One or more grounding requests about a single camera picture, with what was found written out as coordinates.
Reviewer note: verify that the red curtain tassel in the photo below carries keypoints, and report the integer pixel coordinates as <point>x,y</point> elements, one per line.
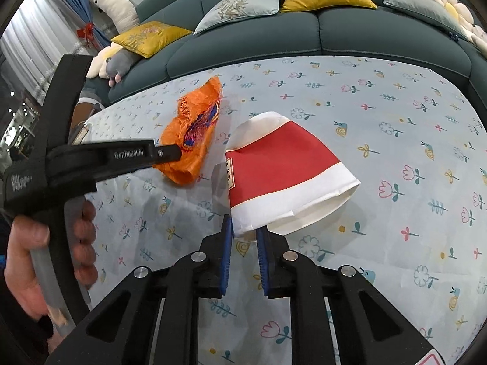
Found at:
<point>86,31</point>

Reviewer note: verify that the brown chair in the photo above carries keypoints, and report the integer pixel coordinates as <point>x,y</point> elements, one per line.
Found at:
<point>81,121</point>

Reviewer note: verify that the long white panda plush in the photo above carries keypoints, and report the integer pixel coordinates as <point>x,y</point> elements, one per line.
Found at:
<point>118,7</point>

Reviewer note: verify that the orange plastic bag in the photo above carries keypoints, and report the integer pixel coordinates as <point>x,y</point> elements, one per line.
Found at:
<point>190,121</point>

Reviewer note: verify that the white sheer curtain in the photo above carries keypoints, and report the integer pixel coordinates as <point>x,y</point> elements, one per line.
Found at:
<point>34,38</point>

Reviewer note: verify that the light blue embroidered cushion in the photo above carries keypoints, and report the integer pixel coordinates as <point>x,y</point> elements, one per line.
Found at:
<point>239,7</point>
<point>422,7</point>

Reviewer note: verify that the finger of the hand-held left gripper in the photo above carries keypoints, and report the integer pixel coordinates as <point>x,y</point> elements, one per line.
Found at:
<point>169,153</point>

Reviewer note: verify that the floral light blue tablecloth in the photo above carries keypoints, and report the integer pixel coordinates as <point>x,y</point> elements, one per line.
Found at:
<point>380,197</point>

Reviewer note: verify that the teal fabric sofa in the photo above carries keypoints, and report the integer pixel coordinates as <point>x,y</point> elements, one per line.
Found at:
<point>247,45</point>

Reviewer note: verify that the white flower-shaped cushion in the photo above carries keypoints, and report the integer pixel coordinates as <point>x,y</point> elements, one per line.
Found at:
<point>456,7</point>

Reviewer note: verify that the person's left hand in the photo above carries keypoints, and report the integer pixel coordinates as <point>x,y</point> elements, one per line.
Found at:
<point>23,266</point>

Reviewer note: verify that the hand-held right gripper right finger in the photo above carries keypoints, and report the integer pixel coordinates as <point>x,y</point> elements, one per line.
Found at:
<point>261,262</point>

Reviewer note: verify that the red and white paper bucket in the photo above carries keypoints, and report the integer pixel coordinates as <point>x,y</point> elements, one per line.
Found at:
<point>289,159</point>

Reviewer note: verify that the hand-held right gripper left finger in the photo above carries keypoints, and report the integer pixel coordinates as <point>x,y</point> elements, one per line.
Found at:
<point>226,258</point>

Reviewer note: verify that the blue curtain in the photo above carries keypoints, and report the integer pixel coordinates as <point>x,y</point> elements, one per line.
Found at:
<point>72,3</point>

